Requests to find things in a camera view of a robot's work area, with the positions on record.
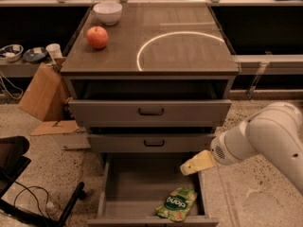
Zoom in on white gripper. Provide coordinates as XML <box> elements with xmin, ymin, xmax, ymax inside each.
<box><xmin>180</xmin><ymin>121</ymin><xmax>256</xmax><ymax>175</ymax></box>

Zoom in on green rice chip bag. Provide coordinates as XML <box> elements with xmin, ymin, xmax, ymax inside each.
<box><xmin>155</xmin><ymin>187</ymin><xmax>198</xmax><ymax>222</ymax></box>

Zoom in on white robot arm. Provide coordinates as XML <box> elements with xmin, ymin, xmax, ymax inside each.
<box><xmin>180</xmin><ymin>102</ymin><xmax>303</xmax><ymax>193</ymax></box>

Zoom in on bottom grey drawer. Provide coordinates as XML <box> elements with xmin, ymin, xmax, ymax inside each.
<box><xmin>87</xmin><ymin>153</ymin><xmax>219</xmax><ymax>227</ymax></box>

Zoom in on grey drawer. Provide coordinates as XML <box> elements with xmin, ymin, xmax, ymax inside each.
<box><xmin>87</xmin><ymin>153</ymin><xmax>219</xmax><ymax>227</ymax></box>
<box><xmin>87</xmin><ymin>127</ymin><xmax>214</xmax><ymax>153</ymax></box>
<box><xmin>69</xmin><ymin>79</ymin><xmax>231</xmax><ymax>127</ymax></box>

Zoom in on middle grey drawer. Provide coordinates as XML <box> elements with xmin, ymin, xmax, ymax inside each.
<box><xmin>87</xmin><ymin>127</ymin><xmax>214</xmax><ymax>153</ymax></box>

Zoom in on grey drawer cabinet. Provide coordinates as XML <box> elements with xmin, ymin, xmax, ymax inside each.
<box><xmin>60</xmin><ymin>2</ymin><xmax>241</xmax><ymax>156</ymax></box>

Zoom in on top grey drawer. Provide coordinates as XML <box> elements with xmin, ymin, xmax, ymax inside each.
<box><xmin>69</xmin><ymin>79</ymin><xmax>231</xmax><ymax>127</ymax></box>

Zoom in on white cardboard box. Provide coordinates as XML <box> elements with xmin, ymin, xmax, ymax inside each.
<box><xmin>30</xmin><ymin>120</ymin><xmax>90</xmax><ymax>150</ymax></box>

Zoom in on clear plastic bottle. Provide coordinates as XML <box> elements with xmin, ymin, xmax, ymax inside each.
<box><xmin>45</xmin><ymin>201</ymin><xmax>62</xmax><ymax>220</ymax></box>

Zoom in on red apple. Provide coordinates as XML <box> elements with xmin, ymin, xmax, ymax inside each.
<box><xmin>86</xmin><ymin>26</ymin><xmax>108</xmax><ymax>49</ymax></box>

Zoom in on brown cardboard box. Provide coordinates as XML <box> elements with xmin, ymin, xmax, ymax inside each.
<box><xmin>18</xmin><ymin>62</ymin><xmax>70</xmax><ymax>121</ymax></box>

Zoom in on white ceramic bowl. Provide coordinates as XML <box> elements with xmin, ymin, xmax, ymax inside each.
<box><xmin>93</xmin><ymin>2</ymin><xmax>122</xmax><ymax>25</ymax></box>

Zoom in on white paper cup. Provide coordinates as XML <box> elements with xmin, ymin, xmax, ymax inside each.
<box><xmin>46</xmin><ymin>44</ymin><xmax>62</xmax><ymax>60</ymax></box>

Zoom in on black chair base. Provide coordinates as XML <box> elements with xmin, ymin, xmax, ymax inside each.
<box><xmin>0</xmin><ymin>135</ymin><xmax>86</xmax><ymax>227</ymax></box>

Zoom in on dark blue bowl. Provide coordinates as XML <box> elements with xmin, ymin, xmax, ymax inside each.
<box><xmin>23</xmin><ymin>47</ymin><xmax>47</xmax><ymax>63</ymax></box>

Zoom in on blue patterned bowl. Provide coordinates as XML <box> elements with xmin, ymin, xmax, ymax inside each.
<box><xmin>0</xmin><ymin>44</ymin><xmax>24</xmax><ymax>62</ymax></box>

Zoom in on black cable on floor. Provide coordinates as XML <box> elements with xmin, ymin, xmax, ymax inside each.
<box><xmin>12</xmin><ymin>181</ymin><xmax>51</xmax><ymax>218</ymax></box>

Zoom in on white cables at left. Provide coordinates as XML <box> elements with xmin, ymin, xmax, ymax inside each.
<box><xmin>0</xmin><ymin>70</ymin><xmax>25</xmax><ymax>101</ymax></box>

